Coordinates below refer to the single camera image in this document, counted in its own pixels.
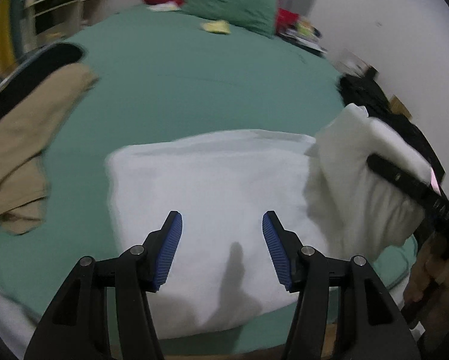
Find tan pants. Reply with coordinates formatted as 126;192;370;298
0;62;100;236

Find person's right hand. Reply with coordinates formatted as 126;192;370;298
402;237;449;305

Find wooden shelf unit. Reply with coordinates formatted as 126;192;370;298
22;0;114;52

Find green pillow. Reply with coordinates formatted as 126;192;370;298
181;0;280;39

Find pile of books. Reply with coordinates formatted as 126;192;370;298
277;17;328;56

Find white towel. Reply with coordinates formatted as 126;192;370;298
106;103;432;340

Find white box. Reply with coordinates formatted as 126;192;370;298
337;50;378;78

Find bed with green sheet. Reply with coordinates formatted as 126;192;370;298
0;0;420;357

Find white cloth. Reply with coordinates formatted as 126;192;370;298
0;277;42;360

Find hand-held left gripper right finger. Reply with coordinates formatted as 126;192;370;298
262;211;422;360

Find cardboard boxes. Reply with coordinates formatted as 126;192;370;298
391;95;411;116

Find small yellow cloth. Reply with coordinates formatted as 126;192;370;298
202;20;231;35

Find yellow curtain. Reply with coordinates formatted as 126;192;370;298
0;0;18;76

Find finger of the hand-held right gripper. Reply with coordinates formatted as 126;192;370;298
367;153;449;214

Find black garment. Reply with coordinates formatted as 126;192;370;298
0;43;87;133

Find black clothes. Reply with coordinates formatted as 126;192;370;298
335;74;447;182

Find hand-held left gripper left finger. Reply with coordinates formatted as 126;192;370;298
24;211;183;360

